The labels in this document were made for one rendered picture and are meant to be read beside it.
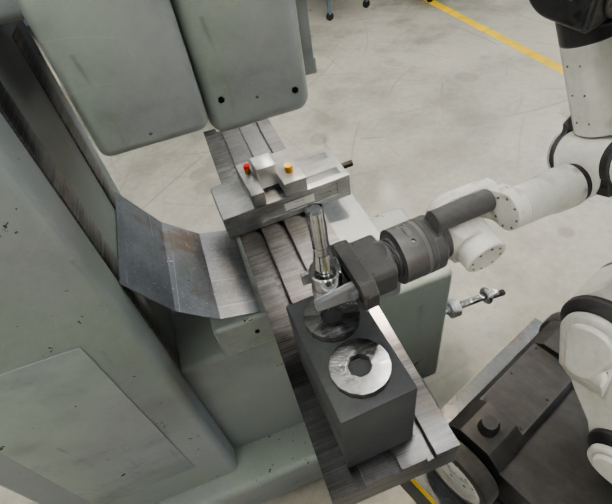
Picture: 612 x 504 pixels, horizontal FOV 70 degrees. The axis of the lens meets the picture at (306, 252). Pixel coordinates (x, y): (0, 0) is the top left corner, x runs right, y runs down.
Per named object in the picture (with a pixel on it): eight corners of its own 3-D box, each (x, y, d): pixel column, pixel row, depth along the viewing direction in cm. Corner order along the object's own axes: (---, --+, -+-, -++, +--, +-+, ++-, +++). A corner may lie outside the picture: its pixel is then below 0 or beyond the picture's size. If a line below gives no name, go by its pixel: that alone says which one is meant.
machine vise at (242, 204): (329, 166, 130) (325, 134, 122) (351, 194, 120) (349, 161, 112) (216, 207, 124) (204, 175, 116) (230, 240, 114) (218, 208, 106)
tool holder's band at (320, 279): (325, 291, 60) (325, 287, 60) (302, 275, 63) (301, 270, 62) (348, 271, 62) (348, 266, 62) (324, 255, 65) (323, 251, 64)
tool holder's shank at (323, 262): (324, 280, 60) (314, 221, 52) (308, 269, 62) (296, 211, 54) (340, 267, 62) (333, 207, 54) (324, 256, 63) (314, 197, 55)
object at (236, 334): (352, 217, 143) (350, 188, 135) (403, 294, 119) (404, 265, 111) (203, 268, 137) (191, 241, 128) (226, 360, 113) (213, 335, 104)
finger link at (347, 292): (313, 297, 61) (353, 280, 62) (316, 310, 64) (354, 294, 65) (317, 305, 60) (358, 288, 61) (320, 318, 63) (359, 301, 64)
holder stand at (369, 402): (355, 337, 89) (349, 274, 75) (413, 438, 74) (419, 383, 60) (300, 361, 87) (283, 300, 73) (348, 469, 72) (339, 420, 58)
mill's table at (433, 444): (270, 132, 163) (265, 113, 157) (456, 460, 79) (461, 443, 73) (209, 151, 160) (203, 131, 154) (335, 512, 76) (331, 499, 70)
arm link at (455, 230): (398, 242, 73) (457, 218, 75) (433, 294, 67) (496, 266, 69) (406, 197, 64) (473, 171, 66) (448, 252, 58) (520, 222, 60)
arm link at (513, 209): (420, 222, 74) (488, 195, 76) (451, 263, 69) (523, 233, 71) (427, 197, 68) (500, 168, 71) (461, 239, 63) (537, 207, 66)
